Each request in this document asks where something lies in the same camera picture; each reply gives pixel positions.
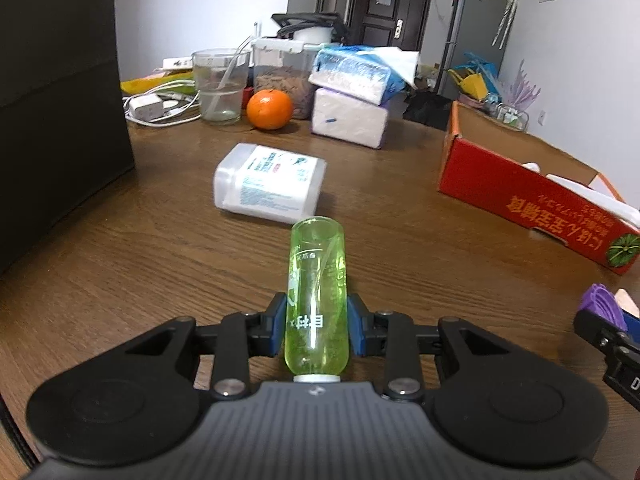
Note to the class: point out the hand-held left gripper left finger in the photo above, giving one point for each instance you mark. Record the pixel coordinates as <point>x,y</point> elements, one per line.
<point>279,327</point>

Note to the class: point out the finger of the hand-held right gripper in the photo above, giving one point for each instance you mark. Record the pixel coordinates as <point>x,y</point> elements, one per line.
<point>592,325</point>

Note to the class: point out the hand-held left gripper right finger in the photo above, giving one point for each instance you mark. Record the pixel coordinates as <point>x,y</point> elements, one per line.
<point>356,327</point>

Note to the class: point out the purple ribbed plastic piece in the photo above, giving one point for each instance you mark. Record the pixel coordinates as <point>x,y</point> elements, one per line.
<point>600,302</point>

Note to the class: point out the green transparent bottle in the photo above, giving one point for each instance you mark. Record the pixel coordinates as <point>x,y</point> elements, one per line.
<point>315,310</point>

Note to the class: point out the white labelled plastic container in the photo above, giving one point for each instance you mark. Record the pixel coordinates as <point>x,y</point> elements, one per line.
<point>270,185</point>

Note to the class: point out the red cardboard box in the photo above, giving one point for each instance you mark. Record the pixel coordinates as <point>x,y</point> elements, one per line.
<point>500,180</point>

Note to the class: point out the purple and white tissue pack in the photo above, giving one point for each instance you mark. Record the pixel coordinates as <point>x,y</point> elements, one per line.
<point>350,120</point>

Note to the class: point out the orange fruit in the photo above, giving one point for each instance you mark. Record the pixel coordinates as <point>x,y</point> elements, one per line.
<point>270,110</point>

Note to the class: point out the metal trolley cart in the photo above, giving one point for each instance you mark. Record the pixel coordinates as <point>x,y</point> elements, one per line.
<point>507,116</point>

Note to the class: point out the clear glass cup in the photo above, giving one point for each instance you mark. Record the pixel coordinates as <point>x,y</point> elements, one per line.
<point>220,105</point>

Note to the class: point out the clear plastic food container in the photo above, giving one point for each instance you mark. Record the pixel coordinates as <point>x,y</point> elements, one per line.
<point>280,80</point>

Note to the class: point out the purple feather decoration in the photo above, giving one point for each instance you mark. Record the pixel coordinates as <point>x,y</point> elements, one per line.
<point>522,87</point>

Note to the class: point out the blue tissue pack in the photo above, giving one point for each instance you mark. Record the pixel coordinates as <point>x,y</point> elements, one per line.
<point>350,75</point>

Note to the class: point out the white charger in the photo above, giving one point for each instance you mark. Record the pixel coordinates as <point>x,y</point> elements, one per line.
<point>147,108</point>

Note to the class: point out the yellow plastic dustpan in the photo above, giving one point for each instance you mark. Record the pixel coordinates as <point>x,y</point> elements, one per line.
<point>472,85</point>

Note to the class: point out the yellow green packet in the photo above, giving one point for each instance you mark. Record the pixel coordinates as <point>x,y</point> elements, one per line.
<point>145,82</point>

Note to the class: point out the white power strip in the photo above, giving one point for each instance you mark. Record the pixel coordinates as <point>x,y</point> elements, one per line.
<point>177,63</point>

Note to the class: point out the white round bowl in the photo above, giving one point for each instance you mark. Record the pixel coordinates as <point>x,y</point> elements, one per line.
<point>312,35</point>

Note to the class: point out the black paper bag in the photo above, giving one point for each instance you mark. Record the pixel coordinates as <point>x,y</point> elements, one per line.
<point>60,110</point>

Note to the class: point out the dark brown door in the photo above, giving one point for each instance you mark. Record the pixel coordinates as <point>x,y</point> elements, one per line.
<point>385,15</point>

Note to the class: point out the grey refrigerator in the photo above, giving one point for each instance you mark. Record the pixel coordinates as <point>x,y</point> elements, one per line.
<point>475,30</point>

